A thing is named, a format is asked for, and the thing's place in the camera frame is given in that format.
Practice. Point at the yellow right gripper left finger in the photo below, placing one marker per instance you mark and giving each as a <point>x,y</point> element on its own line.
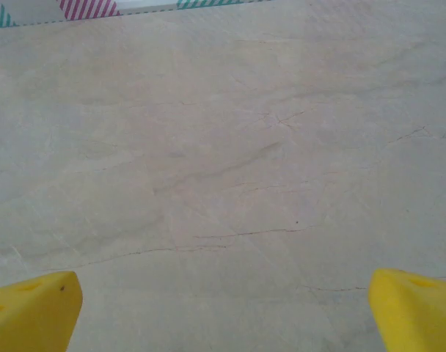
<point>32,315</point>

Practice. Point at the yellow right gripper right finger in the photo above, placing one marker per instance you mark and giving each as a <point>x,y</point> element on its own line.
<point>417,315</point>

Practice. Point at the plaid backdrop panel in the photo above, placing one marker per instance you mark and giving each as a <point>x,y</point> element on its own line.
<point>87,7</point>

